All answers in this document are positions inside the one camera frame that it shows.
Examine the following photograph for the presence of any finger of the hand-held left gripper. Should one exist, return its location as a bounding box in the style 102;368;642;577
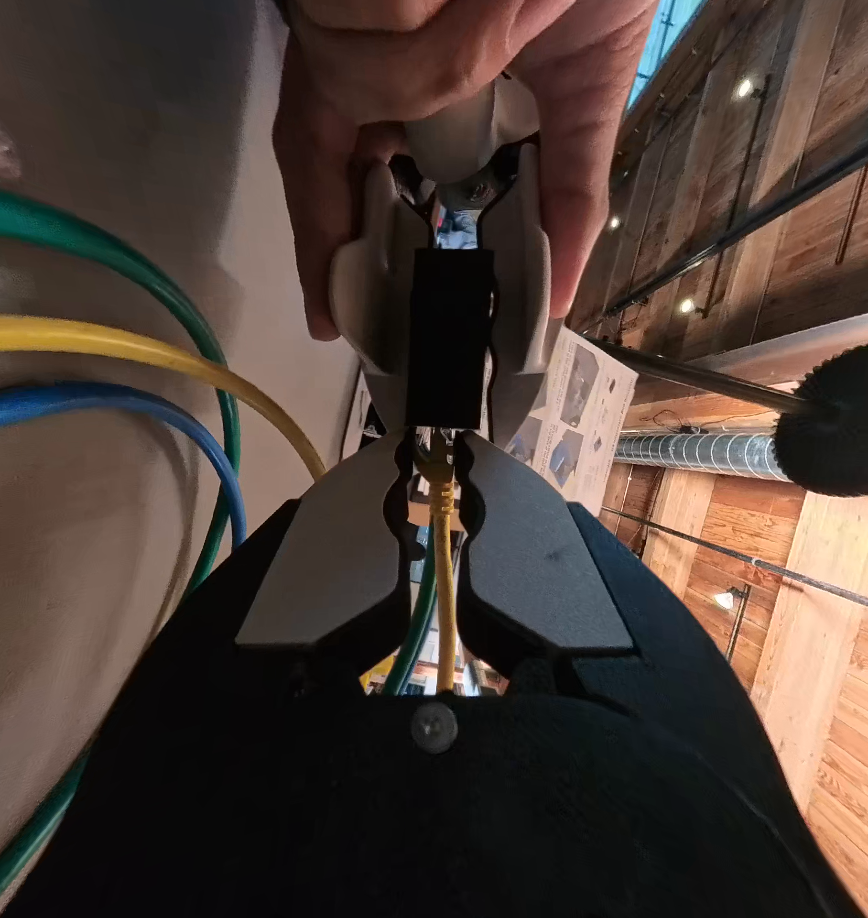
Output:
477;142;565;443
328;161;435;431

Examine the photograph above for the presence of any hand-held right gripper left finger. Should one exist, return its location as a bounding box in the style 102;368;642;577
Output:
235;429;415;678

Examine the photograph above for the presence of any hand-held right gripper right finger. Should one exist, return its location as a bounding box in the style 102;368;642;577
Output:
454;432;636;678

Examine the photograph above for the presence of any black ethernet port block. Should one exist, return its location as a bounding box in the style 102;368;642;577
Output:
404;247;497;431

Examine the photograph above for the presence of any yellow ethernet cable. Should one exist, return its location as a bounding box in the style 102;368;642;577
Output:
0;313;471;695

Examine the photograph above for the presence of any green ethernet cable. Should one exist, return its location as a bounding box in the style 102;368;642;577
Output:
0;185;438;918

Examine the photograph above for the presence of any blue ethernet cable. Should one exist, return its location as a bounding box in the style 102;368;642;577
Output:
0;382;249;553

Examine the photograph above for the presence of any person's left hand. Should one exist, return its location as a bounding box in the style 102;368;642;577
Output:
272;0;657;341

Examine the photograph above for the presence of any instruction poster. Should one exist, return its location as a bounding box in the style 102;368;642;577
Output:
488;326;640;517

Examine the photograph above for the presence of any large glass window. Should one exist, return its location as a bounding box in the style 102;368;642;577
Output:
624;0;700;109

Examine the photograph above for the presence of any black ceiling rod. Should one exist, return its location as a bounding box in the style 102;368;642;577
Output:
602;504;868;616

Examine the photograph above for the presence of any black pole with round head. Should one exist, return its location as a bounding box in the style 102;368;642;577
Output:
585;333;868;497

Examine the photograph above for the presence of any black wall lamp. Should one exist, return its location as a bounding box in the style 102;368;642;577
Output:
714;584;754;661

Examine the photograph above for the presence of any silver round air duct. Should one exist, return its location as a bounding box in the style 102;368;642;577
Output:
613;430;793;481

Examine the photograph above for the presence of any black ceiling rail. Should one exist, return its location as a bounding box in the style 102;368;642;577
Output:
602;132;868;317

